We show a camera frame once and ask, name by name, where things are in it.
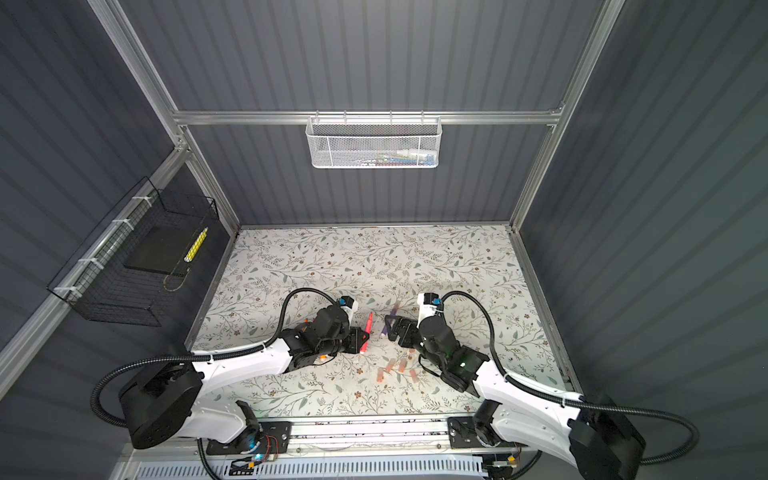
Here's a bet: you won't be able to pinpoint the pink marker pen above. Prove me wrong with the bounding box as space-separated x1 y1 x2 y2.
364 312 374 336

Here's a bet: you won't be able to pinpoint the purple marker pen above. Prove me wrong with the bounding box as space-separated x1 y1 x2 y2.
380 303 399 337

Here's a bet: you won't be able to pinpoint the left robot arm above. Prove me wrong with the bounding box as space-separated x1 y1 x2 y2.
119 297 370 453

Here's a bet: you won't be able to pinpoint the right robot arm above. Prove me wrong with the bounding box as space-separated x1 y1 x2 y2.
386 315 646 479

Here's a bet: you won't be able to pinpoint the yellow marker in basket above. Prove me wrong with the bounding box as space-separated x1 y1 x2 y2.
183 227 209 263

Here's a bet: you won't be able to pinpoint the items in white basket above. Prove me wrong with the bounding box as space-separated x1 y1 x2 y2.
356 149 439 168

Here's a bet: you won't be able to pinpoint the black pad in basket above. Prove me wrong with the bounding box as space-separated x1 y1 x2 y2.
123 226 194 277

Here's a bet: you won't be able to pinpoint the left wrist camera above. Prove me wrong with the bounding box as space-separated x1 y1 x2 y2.
337 295 358 321

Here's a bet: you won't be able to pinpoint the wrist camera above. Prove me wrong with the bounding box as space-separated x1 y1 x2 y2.
417 292 444 326
337 295 358 321

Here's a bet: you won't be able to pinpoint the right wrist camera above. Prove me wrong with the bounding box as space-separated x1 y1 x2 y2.
417 292 444 326

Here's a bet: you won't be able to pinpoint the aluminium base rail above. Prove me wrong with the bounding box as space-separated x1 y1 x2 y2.
128 413 613 463

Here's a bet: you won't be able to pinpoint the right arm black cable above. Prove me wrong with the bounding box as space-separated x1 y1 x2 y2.
440 290 701 466

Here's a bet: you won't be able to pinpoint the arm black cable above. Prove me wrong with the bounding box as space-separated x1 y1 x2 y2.
89 287 340 428
440 290 701 466

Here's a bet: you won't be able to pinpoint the white wire mesh basket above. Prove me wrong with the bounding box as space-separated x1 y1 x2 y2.
305 118 443 169

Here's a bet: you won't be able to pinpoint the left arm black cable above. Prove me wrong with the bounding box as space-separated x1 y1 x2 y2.
89 287 340 428

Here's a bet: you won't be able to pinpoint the black wire basket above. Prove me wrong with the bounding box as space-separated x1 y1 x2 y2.
48 182 219 327

